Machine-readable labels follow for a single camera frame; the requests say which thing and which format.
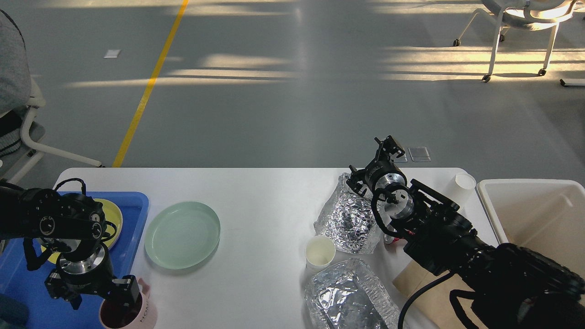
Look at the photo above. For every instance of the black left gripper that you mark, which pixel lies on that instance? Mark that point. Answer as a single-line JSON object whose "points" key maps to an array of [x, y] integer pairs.
{"points": [[93, 276]]}

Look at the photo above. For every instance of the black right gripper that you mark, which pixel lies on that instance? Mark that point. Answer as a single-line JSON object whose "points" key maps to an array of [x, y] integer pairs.
{"points": [[381, 172]]}

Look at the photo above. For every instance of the pink mug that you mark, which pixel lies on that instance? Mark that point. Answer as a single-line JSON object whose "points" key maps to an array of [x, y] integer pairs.
{"points": [[142, 316]]}

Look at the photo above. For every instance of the dark teal mug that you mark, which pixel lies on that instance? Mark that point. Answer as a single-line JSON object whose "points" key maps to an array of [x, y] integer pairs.
{"points": [[13, 314]]}

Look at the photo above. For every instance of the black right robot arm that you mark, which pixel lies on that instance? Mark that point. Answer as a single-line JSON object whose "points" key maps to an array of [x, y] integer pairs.
{"points": [[510, 286]]}

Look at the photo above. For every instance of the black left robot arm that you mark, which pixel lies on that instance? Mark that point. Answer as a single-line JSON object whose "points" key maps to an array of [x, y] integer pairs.
{"points": [[21, 213]]}

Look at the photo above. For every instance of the clear floor plate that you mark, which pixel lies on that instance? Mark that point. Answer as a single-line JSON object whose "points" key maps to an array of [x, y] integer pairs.
{"points": [[420, 154]]}

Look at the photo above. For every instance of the blue plastic tray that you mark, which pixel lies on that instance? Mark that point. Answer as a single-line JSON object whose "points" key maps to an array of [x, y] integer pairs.
{"points": [[27, 287]]}

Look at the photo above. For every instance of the crumpled foil upper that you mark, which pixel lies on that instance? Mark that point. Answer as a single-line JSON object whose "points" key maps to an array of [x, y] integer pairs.
{"points": [[347, 219]]}

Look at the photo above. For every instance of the yellow plate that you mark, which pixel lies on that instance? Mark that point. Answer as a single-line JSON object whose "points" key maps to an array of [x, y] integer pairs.
{"points": [[114, 217]]}

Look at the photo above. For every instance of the translucent plastic cup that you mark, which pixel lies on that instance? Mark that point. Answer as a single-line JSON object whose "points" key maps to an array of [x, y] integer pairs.
{"points": [[461, 187]]}

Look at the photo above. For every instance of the light green plate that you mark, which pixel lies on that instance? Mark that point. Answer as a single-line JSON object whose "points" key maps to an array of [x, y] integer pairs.
{"points": [[182, 235]]}

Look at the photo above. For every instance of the white paper cup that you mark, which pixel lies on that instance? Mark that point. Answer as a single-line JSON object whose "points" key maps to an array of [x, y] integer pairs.
{"points": [[319, 252]]}

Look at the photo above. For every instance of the foil container lower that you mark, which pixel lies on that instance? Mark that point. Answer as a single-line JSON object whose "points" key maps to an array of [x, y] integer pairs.
{"points": [[348, 295]]}

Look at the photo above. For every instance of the brown paper bag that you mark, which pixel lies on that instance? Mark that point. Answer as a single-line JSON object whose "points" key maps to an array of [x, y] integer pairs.
{"points": [[434, 303]]}

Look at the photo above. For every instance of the white chair left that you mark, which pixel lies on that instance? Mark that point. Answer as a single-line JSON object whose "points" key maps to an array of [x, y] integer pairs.
{"points": [[16, 165]]}

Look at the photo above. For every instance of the white plastic bin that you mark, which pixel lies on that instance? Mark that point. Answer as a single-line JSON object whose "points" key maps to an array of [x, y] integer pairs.
{"points": [[544, 215]]}

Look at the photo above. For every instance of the white office chair right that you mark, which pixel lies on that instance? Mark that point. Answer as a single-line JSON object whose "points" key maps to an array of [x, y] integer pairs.
{"points": [[528, 15]]}

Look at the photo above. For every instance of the person in grey sweater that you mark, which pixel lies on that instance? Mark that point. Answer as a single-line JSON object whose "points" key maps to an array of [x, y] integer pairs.
{"points": [[15, 84]]}

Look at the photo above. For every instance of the white floor marker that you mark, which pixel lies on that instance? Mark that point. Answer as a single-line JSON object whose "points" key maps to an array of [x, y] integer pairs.
{"points": [[112, 53]]}

